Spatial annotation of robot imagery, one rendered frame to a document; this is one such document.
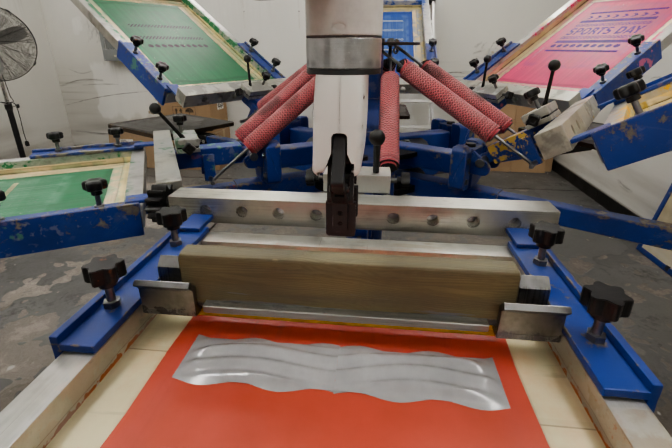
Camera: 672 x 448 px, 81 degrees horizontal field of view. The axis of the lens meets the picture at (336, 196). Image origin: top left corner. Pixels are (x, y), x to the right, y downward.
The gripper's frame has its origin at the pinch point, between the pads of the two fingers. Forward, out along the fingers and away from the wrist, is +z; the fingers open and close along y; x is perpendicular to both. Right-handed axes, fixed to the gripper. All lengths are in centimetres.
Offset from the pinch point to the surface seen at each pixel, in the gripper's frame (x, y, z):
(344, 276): 0.3, 1.0, 8.1
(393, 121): 8, -54, -2
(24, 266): -213, -157, 110
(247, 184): -33, -63, 19
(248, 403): -8.6, 12.0, 16.9
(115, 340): -25.5, 7.5, 14.1
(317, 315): -2.8, 2.2, 12.9
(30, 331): -160, -102, 111
